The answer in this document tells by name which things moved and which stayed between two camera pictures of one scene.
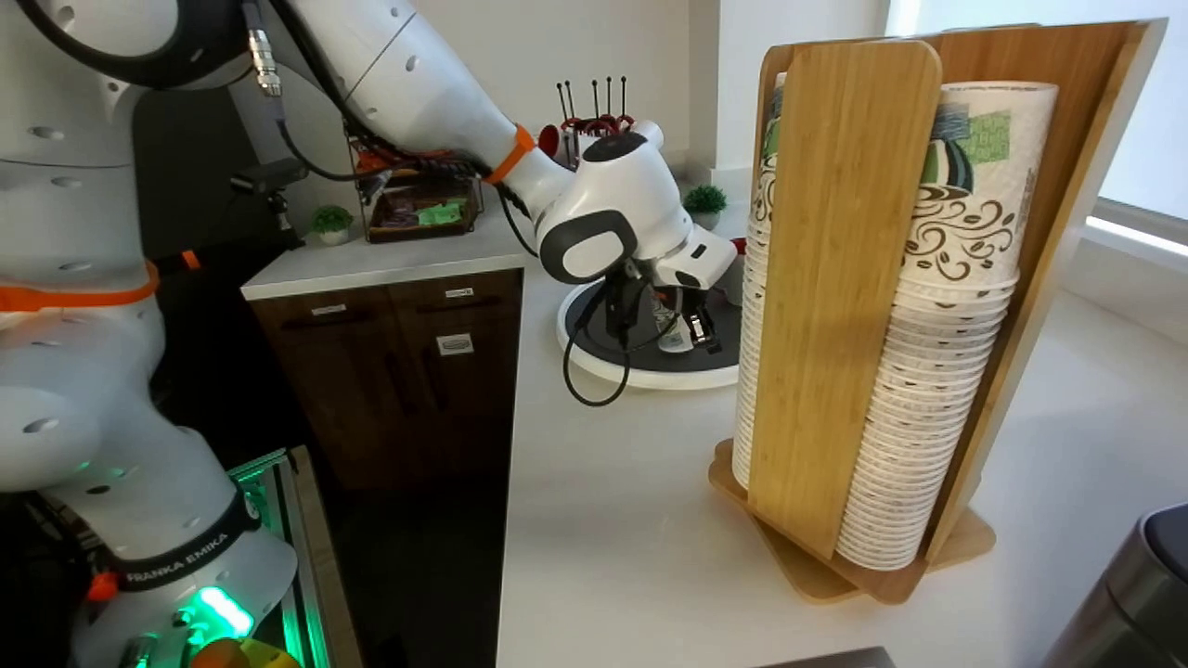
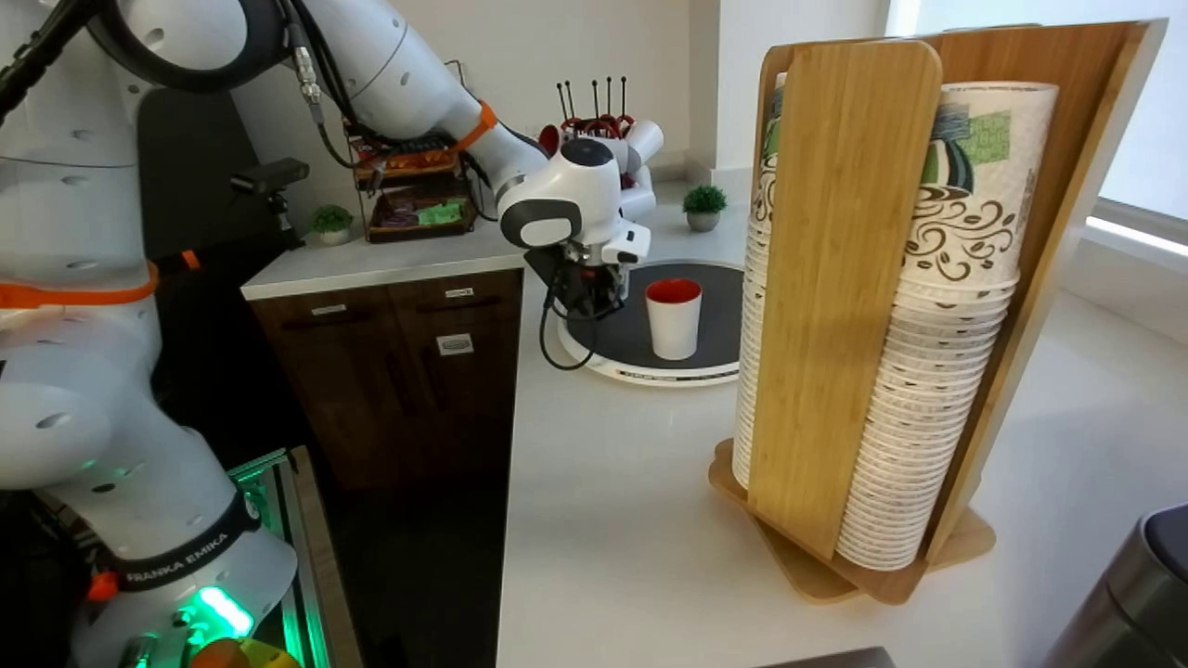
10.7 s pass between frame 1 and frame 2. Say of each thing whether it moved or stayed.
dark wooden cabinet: stayed
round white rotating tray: stayed
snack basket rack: stayed
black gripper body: moved
